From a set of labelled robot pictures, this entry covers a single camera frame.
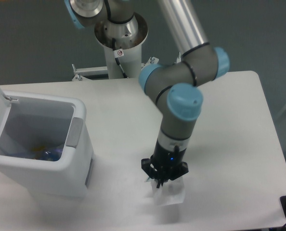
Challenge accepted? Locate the white metal base frame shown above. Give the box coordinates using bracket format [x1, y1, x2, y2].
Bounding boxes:
[71, 51, 182, 81]

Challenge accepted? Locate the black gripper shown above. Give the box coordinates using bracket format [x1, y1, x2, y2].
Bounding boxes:
[141, 142, 189, 189]

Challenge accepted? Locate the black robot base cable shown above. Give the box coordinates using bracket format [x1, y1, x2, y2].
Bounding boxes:
[111, 38, 129, 79]

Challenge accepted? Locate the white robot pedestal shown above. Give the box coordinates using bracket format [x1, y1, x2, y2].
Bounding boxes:
[94, 13, 148, 79]

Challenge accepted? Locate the white trash can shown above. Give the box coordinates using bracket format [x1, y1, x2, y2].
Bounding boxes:
[0, 91, 94, 197]

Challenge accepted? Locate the colourful trash inside can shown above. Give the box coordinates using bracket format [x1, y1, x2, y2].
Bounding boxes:
[13, 144, 64, 161]

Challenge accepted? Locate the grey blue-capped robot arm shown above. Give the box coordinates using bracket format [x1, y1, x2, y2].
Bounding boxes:
[65, 0, 230, 187]

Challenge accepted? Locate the white plastic wrapper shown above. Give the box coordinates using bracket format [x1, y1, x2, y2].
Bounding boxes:
[145, 177, 185, 206]

